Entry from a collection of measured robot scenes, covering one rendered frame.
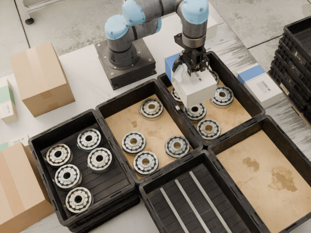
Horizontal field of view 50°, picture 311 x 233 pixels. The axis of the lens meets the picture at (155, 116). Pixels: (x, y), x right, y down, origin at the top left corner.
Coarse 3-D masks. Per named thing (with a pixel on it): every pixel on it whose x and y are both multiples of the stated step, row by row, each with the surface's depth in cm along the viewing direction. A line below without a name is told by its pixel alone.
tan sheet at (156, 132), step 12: (156, 96) 154; (132, 108) 152; (108, 120) 149; (120, 120) 149; (132, 120) 149; (144, 120) 148; (156, 120) 148; (168, 120) 147; (120, 132) 146; (144, 132) 145; (156, 132) 145; (168, 132) 144; (180, 132) 144; (120, 144) 143; (156, 144) 142; (132, 156) 140; (132, 168) 137
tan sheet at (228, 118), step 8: (168, 88) 156; (208, 104) 150; (232, 104) 149; (240, 104) 149; (208, 112) 148; (216, 112) 148; (224, 112) 148; (232, 112) 147; (240, 112) 147; (216, 120) 146; (224, 120) 146; (232, 120) 145; (240, 120) 145; (224, 128) 144; (232, 128) 143
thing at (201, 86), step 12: (168, 60) 126; (168, 72) 129; (204, 72) 122; (180, 84) 120; (192, 84) 119; (204, 84) 119; (216, 84) 119; (180, 96) 126; (192, 96) 119; (204, 96) 123
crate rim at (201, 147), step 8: (152, 80) 147; (136, 88) 145; (160, 88) 144; (120, 96) 143; (168, 96) 142; (104, 104) 142; (96, 112) 141; (176, 112) 138; (104, 120) 138; (184, 120) 135; (112, 136) 134; (200, 144) 130; (120, 152) 130; (192, 152) 128; (176, 160) 127; (128, 168) 126; (160, 168) 126; (136, 176) 125; (152, 176) 124
